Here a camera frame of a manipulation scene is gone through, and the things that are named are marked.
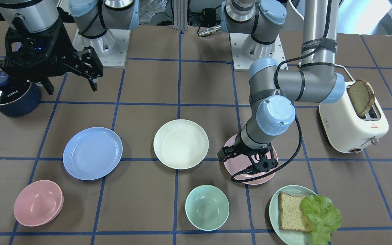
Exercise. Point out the pink bowl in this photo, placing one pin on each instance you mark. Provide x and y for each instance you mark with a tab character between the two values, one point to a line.
38	203

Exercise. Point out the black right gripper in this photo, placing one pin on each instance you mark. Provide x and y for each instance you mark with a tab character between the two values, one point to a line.
64	43

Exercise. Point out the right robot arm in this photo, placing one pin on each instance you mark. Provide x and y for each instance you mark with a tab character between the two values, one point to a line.
92	17

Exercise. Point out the green lettuce leaf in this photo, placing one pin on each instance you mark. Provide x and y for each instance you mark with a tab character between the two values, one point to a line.
326	218

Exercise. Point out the glass pot lid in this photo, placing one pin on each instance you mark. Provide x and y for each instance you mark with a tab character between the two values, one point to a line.
12	89

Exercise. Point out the mint green bowl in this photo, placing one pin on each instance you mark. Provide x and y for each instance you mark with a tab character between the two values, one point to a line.
207	208

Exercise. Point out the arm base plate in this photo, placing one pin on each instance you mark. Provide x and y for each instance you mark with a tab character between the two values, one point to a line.
111	51
245	51

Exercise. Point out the bread slice on plate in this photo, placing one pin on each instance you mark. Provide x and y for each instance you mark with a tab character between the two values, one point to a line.
291	217

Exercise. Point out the green plate with food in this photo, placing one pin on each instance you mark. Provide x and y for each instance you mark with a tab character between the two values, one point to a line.
288	237

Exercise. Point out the dark blue saucepan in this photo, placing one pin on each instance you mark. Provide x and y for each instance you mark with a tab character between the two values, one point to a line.
24	105

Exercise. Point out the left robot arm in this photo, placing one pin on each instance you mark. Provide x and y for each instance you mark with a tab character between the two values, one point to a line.
274	86

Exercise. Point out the cream white plate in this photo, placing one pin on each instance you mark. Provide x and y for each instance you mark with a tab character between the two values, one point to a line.
181	144

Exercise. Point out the blue plate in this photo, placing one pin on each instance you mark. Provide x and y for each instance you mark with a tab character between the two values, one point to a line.
92	153

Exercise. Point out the toast slice in toaster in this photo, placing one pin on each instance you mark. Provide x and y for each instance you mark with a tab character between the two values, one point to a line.
361	96

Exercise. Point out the pink plate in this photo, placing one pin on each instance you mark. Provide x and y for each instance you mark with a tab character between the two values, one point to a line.
241	162

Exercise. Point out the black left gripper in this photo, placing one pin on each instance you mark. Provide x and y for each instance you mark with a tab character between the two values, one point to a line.
241	148

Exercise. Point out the white toaster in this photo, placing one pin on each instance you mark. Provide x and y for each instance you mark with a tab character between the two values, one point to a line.
346	131

